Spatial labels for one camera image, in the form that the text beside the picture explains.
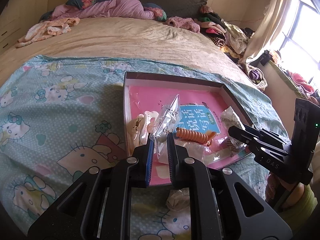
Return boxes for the beige bed cover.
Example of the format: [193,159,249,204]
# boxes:
[1,17,251,86]

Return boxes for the peach clothing on bed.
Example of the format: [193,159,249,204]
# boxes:
[15,17,80,48]

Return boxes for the crumpled white wrapper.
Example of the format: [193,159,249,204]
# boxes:
[220,106,245,155]

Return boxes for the pile of clothes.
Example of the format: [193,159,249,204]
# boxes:
[195,5,255,59]

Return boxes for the cream flower hair clip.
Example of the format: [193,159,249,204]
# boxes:
[126,111,159,153]

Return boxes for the orange spiral hair tie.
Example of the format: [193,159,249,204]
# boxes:
[175,127,218,147]

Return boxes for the cream wardrobe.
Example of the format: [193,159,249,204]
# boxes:
[1,0,48,54]

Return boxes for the pink children's book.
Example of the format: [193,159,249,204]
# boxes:
[124,82,252,186]

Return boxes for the cream curtain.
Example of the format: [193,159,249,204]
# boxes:
[239,0,292,63]

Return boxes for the floral bag with clothes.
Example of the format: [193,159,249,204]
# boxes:
[240,63,267,91]

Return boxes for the clear bag small earrings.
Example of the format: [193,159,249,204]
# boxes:
[152,94,182,164]

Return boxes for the pink fluffy garment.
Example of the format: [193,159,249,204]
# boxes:
[165,16,200,33]

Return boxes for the lilac crumpled duvet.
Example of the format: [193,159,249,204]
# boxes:
[50,0,156,21]

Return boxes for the shallow cardboard box tray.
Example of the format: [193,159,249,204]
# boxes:
[124,72,253,169]

